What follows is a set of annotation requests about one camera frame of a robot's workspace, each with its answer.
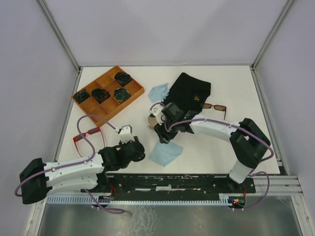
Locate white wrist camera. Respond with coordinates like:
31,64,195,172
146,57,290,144
115,124,134,144
149,105,166,125

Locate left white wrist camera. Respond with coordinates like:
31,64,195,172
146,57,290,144
115,124,134,144

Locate light blue cleaning cloth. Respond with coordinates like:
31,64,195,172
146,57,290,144
149,142,183,167

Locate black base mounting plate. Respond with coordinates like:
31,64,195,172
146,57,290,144
89,173,256,198

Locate crumpled light blue cloth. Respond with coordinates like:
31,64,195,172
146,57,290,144
148,83,169,103

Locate brown sunglasses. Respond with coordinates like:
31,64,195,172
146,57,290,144
201,103,227,120

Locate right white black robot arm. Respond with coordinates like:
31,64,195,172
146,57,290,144
149,102,272,192

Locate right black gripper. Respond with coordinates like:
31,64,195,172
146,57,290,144
153,116,179,145

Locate rolled green black belt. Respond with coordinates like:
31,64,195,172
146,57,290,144
74,89,90,104

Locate aluminium frame post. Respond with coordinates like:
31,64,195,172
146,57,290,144
35,0,81,71
251,0,296,70

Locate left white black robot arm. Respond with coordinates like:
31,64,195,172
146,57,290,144
17,137,145,205

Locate left aluminium frame post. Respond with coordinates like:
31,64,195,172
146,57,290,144
35,0,81,71

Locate black folded cloth pouch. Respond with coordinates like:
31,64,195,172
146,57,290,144
162,72,211,113

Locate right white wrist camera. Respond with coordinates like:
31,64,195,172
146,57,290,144
149,105,166,125

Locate wooden compartment tray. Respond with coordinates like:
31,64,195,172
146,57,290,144
72,65,145,127

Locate rolled black belt top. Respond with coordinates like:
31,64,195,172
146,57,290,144
114,72,132,87

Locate rolled blue yellow belt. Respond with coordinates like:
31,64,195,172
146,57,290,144
114,88,131,104

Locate white slotted cable duct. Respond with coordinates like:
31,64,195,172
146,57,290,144
46,191,235,206

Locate rolled black belt middle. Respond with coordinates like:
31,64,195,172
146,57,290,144
92,88,110,104

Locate marble pattern glasses case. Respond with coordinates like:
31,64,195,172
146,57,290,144
148,114,158,129

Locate right aluminium frame post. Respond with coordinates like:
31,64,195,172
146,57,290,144
251,0,296,70

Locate red sunglasses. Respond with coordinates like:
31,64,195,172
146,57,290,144
73,127,106,157

